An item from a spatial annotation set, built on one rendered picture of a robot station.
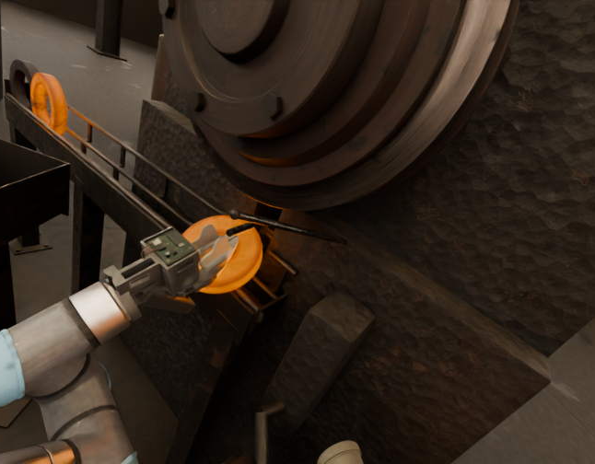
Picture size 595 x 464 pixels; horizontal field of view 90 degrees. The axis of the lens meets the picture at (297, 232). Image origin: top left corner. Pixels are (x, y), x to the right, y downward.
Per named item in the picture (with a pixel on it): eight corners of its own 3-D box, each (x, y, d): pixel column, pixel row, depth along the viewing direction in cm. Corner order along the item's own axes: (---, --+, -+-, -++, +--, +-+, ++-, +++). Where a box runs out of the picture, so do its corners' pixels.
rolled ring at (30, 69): (31, 64, 96) (44, 66, 99) (5, 54, 103) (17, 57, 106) (37, 123, 103) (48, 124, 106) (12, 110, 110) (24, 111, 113)
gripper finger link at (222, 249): (248, 227, 51) (202, 255, 45) (248, 250, 55) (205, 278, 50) (236, 217, 52) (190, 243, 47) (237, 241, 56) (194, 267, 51)
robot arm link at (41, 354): (-9, 376, 38) (-57, 343, 32) (85, 320, 44) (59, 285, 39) (10, 424, 34) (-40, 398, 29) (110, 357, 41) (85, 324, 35)
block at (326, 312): (293, 368, 62) (343, 282, 51) (322, 398, 59) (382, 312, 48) (258, 400, 54) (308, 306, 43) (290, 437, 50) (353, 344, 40)
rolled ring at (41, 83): (46, 146, 99) (58, 147, 102) (60, 110, 89) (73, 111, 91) (26, 99, 101) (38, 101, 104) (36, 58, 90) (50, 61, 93)
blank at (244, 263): (221, 214, 64) (218, 203, 61) (278, 249, 58) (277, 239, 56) (161, 263, 56) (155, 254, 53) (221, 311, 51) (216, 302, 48)
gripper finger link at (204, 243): (237, 218, 52) (190, 243, 47) (237, 241, 56) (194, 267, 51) (225, 209, 54) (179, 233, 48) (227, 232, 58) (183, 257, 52)
